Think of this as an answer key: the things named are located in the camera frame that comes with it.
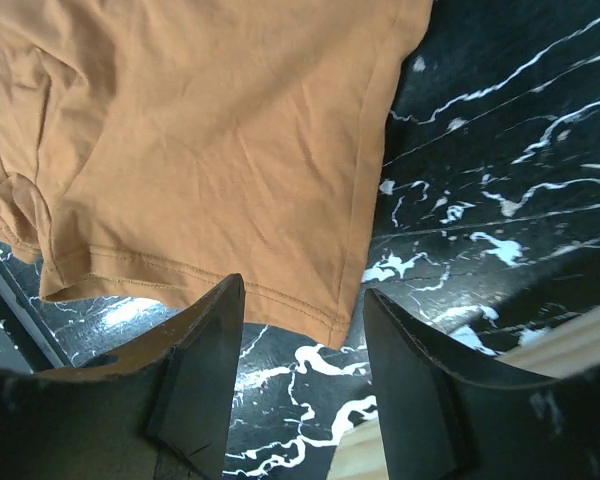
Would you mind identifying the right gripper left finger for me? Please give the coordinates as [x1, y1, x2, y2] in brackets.
[39, 273, 246, 480]

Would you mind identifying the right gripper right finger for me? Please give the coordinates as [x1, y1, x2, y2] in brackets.
[363, 289, 600, 479]

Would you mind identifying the brown boxer underwear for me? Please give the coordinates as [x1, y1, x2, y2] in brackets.
[0, 1, 432, 349]

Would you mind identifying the wooden compartment tray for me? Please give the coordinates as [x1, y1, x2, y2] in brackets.
[328, 306, 600, 479]

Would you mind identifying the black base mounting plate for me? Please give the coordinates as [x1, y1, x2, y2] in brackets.
[0, 260, 71, 373]

